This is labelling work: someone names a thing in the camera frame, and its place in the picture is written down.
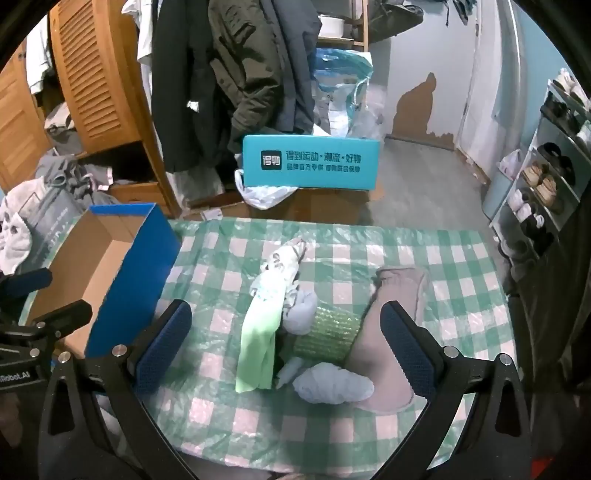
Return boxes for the dark green hanging garment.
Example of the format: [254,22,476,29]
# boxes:
[369,0,426,44]

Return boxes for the olive green jacket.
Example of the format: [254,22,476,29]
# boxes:
[208,0,324,153]

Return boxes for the white door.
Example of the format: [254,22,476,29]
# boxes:
[455,0,527,153]

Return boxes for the white towel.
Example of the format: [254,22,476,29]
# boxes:
[0,178,47,273]

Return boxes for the green checkered tablecloth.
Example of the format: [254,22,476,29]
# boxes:
[28,217,520,476]

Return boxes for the pale grey cloth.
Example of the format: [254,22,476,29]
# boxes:
[185,452,416,480]

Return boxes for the white printed sock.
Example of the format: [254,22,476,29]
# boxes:
[249,237,309,305]

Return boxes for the white basin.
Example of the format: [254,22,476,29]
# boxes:
[318,14,345,40]

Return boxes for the grey pink-trimmed garment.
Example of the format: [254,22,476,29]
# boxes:
[83,164,116,192]

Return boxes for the shoe rack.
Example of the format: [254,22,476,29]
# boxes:
[489,78,591,273]

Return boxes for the grey long sock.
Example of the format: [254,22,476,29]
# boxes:
[348,267,432,413]

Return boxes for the white hanging shirt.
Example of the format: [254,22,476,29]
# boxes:
[25,14,58,95]

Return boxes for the blue and white plastic bag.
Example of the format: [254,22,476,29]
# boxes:
[313,46,375,139]

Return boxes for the group of shoes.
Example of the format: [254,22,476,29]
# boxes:
[501,67,591,259]

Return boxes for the light green cloth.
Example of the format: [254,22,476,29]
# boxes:
[235,272,284,394]

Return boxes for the pile of grey clothes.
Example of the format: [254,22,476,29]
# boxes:
[32,187,88,259]

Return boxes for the black jacket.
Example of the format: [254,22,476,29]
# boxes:
[151,0,232,174]

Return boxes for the wooden shelf rack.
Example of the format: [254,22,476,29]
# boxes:
[318,0,370,51]

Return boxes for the teal printed box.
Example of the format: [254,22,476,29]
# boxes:
[242,135,380,191]

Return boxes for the light blue sock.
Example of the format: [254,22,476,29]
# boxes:
[277,360,375,406]
[283,288,319,335]

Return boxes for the green ribbed sock roll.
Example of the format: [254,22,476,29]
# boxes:
[293,302,365,365]

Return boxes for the white hanging garment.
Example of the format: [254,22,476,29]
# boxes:
[122,0,158,121]

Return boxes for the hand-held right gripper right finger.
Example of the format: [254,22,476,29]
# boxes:
[379,300,543,480]

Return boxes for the grey folded clothes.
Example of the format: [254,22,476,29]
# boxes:
[44,102,86,155]

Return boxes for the dark cloth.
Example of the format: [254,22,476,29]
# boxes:
[508,249,591,480]

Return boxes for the blue cardboard box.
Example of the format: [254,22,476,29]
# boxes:
[28,204,182,361]

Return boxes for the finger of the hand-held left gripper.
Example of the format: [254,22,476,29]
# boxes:
[18,300,93,352]
[0,268,52,301]

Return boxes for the white crumpled bag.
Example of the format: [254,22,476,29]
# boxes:
[498,150,527,178]

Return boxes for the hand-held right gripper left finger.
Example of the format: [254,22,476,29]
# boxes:
[39,299,195,480]

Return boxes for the dark grey coat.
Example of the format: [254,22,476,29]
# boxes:
[272,0,324,134]

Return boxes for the grey hoodie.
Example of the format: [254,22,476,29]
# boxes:
[34,154,121,208]

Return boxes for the clear plastic bag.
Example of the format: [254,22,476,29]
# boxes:
[355,83,393,139]

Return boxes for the wooden louvered cabinet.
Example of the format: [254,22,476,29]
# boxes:
[48,0,181,217]

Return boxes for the wooden wardrobe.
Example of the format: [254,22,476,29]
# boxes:
[0,46,51,190]

